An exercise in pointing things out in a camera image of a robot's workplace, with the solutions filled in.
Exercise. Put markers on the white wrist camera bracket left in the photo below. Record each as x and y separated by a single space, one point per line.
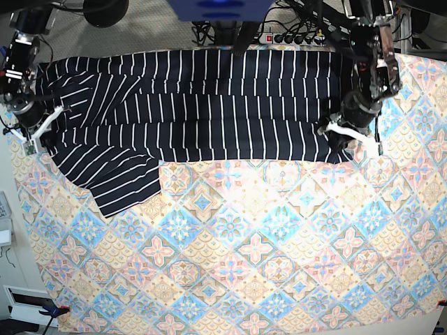
370 145

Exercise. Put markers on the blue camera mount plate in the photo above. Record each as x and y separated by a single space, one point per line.
220 10

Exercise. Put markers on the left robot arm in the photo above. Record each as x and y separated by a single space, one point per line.
376 71

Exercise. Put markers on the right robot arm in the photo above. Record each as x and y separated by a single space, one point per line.
19 74

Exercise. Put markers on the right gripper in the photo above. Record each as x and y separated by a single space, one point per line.
27 112

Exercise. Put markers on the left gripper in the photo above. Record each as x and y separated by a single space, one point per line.
352 124

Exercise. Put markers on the white labelled power strip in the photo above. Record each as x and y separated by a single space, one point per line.
292 39

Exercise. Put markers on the white floor box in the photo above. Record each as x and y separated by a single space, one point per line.
27 304

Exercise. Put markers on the colourful patterned tablecloth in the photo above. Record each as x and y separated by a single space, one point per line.
254 246

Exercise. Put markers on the navy white striped T-shirt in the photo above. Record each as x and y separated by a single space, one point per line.
124 115

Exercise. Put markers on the blue black bar clamp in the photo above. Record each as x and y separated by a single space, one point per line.
54 311

